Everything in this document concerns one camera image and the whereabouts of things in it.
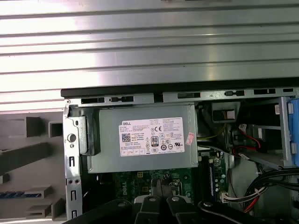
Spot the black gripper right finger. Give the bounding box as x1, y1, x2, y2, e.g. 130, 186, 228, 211
162, 179, 269, 224

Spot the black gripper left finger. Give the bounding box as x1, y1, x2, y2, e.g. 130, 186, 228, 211
67, 178, 164, 224

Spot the blue RAM stick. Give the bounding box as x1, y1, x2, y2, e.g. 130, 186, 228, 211
209, 158, 216, 201
0, 190, 27, 200

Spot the black RAM slot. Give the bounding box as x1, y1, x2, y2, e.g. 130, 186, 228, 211
203, 154, 211, 201

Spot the green motherboard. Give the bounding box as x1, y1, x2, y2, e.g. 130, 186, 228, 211
112, 149, 228, 205

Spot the grey power supply unit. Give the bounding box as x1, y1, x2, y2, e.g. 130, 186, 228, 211
87, 104, 199, 175

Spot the black PC case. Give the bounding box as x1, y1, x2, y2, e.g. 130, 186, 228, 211
60, 86, 299, 224

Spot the grey parts rack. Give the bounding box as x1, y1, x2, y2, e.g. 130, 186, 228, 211
0, 112, 68, 221

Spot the metal drive cage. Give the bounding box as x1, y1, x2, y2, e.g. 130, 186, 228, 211
233, 95, 299, 171

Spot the blue disk carrier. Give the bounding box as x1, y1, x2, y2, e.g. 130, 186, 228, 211
286, 97, 299, 164

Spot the white wire connector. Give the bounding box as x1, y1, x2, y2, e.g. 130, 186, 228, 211
219, 190, 249, 204

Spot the yellow wire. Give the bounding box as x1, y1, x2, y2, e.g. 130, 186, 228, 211
197, 122, 228, 143

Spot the black cable bundle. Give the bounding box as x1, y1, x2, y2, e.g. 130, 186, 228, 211
242, 169, 299, 217

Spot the red wire with label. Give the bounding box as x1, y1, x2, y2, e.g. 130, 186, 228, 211
237, 124, 262, 155

